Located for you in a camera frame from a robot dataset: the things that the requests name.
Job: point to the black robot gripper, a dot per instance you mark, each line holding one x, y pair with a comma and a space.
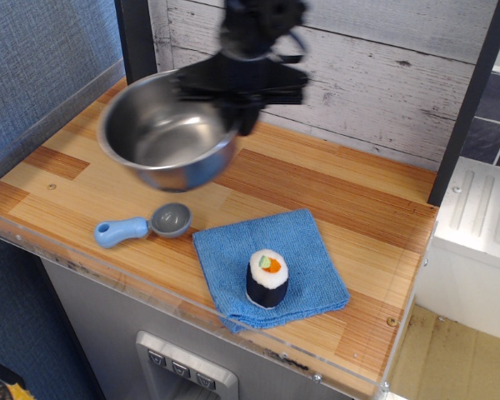
254, 66

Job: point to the stainless steel bowl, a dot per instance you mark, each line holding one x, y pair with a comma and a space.
173, 145

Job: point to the blue folded towel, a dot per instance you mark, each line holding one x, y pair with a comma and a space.
314, 284

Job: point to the blue grey toy scoop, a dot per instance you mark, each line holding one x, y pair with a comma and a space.
171, 220

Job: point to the plush sushi roll toy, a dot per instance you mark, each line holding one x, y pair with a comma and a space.
267, 278

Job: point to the grey toy kitchen cabinet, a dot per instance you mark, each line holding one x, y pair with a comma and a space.
157, 335

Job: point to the silver dispenser button panel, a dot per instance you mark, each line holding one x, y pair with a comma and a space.
172, 372

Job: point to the clear acrylic edge guard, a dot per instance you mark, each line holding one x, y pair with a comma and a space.
346, 274

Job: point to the white ridged appliance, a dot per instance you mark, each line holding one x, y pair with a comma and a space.
460, 277

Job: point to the dark left frame post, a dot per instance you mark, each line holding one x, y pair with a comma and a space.
136, 37

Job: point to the dark frame post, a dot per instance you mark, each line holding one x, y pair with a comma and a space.
477, 85
136, 37

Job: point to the dark right frame post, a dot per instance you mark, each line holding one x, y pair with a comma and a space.
477, 85

